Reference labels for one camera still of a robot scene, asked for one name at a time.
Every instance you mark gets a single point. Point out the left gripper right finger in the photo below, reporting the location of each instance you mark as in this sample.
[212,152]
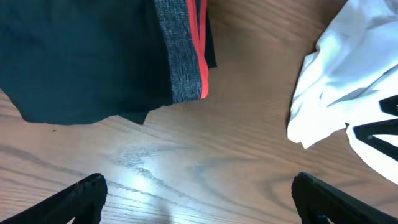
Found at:
[317,202]

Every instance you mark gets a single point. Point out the white t-shirt with print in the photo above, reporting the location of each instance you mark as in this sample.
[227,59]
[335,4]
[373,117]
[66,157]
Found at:
[350,83]

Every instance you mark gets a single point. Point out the black shorts red grey waistband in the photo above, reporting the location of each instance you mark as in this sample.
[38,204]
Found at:
[72,62]

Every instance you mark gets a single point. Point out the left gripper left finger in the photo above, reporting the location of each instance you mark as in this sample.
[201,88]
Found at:
[80,203]

